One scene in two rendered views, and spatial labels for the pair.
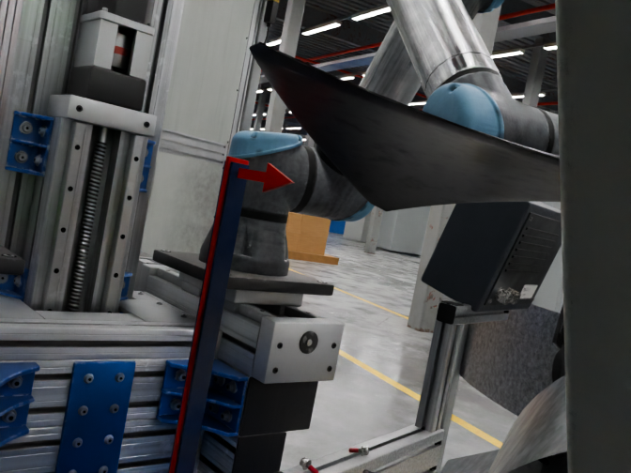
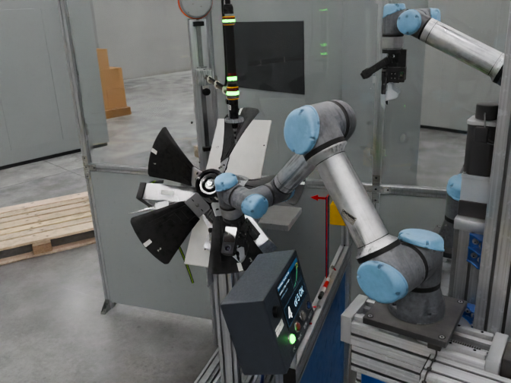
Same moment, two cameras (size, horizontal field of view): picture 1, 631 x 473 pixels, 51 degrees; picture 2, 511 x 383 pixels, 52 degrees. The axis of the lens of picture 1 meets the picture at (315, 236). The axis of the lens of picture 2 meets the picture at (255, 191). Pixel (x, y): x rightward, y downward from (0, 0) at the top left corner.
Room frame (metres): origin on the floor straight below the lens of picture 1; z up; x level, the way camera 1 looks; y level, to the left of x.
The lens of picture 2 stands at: (2.19, -0.62, 1.85)
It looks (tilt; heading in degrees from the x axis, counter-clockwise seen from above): 20 degrees down; 165
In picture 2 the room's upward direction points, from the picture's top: 3 degrees counter-clockwise
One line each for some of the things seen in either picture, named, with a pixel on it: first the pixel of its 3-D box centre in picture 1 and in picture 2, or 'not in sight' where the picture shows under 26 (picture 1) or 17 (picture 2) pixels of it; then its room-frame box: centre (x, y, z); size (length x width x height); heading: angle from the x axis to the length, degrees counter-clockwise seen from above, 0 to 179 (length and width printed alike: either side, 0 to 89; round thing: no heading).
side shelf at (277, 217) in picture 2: not in sight; (261, 215); (-0.16, 0.02, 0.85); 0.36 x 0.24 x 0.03; 54
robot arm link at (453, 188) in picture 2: not in sight; (464, 196); (0.77, 0.49, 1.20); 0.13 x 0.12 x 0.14; 133
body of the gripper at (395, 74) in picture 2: not in sight; (393, 66); (0.46, 0.37, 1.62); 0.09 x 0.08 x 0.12; 54
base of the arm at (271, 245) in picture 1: (248, 237); (417, 292); (1.10, 0.11, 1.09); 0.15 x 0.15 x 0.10
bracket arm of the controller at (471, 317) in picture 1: (476, 311); not in sight; (1.08, -0.28, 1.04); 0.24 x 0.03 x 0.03; 144
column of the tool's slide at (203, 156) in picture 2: not in sight; (210, 197); (-0.37, -0.20, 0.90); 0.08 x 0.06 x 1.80; 89
